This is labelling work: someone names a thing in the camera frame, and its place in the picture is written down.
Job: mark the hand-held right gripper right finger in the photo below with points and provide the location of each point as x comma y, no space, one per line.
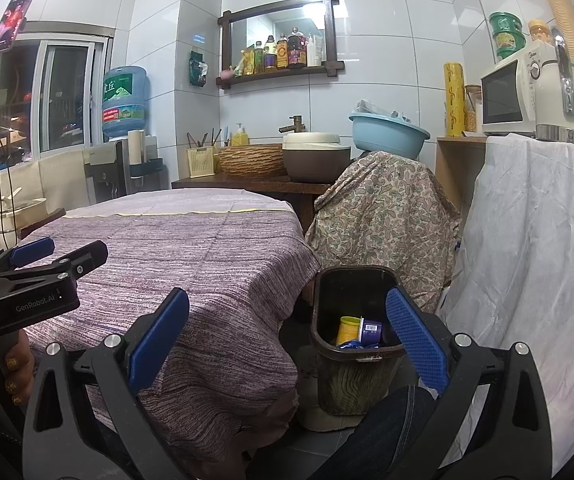
417,340

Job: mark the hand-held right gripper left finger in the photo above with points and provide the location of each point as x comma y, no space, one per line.
159,340

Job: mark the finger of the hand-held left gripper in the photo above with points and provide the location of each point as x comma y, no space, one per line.
32,252
77,260

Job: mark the blue white paper cup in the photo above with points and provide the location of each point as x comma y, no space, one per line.
371,331

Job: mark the blue snack wrapper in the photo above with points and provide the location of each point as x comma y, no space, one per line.
354,345

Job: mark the brown trash bin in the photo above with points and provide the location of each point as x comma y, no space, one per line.
352,385

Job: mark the person's left hand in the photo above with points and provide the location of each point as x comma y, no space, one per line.
22,355

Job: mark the water dispenser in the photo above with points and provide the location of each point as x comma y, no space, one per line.
107,170

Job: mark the person's leg in jeans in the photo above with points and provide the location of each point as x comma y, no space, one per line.
392,435

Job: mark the lavender cloth yellow hem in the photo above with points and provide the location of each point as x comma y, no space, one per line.
177,202

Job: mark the floral cloth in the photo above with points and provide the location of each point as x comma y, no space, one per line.
387,210

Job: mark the white cloth cover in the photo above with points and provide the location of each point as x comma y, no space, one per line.
532,260

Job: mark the beige utensil holder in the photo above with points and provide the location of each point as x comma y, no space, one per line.
201,162

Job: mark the sliding window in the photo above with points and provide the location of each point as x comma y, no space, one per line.
62,95

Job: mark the blue water jug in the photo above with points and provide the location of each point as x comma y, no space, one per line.
124,102

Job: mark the wooden shelf unit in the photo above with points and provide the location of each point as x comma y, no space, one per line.
454,170

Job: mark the wooden counter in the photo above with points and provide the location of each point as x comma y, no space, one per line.
247,184

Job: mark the bunch of chopsticks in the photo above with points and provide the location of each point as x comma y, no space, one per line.
213,137

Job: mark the wicker basket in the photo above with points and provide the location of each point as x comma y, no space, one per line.
252,160

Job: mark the yellow soap bottle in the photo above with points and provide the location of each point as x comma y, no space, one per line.
240,136

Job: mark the brown white sink basin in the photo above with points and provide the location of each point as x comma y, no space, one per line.
314,160

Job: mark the light blue plastic basin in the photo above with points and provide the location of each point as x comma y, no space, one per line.
387,135

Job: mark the smartphone on holder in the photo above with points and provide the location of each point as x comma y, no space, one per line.
11,22

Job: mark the glass jar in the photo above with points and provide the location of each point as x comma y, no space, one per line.
473,110

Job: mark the clear plastic bag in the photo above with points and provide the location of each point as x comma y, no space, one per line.
367,107

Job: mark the small pink teapot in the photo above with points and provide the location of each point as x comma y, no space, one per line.
227,74

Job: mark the yellow wrap roll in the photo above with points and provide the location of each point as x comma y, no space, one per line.
454,100

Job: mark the brass faucet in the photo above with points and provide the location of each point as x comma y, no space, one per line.
296,124

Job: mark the white microwave oven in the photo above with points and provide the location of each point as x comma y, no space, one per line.
502,95

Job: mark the white steel kettle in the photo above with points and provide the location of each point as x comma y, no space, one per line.
549,100

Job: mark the row of bottles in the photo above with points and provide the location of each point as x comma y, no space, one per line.
282,55

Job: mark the wooden framed mirror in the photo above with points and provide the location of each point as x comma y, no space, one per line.
277,25

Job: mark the jar with orange lid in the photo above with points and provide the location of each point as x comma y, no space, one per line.
539,30

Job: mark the green wall packet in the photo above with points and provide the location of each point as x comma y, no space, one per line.
198,69

